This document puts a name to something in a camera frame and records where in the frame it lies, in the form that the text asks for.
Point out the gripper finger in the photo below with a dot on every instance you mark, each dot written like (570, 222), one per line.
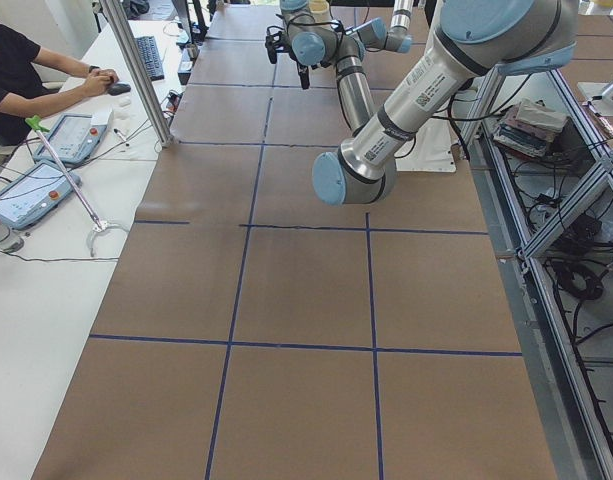
(272, 52)
(304, 76)

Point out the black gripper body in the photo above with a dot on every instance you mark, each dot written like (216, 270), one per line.
(293, 56)

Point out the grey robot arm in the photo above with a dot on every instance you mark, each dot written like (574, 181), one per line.
(472, 37)
(313, 39)

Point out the black keyboard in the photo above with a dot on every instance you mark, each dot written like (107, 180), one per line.
(149, 53)

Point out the black computer mouse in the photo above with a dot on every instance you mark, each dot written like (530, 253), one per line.
(118, 88)

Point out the black marker pen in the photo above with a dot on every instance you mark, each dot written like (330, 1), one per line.
(122, 137)

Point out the far teach pendant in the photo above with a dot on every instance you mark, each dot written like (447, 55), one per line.
(75, 137)

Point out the teach pendant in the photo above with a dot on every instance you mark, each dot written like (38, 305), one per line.
(75, 137)
(26, 200)

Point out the stack of books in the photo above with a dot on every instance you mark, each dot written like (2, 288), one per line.
(529, 128)

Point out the reacher grabber stick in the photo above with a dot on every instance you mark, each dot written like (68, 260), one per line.
(100, 227)

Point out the seated person in black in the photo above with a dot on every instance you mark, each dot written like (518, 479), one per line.
(22, 93)

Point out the near teach pendant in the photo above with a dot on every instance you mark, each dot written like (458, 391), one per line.
(26, 200)

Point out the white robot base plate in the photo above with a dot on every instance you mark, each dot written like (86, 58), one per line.
(430, 151)

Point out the aluminium frame post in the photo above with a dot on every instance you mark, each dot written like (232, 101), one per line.
(128, 47)

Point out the aluminium side frame rail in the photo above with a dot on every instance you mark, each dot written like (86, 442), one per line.
(552, 216)

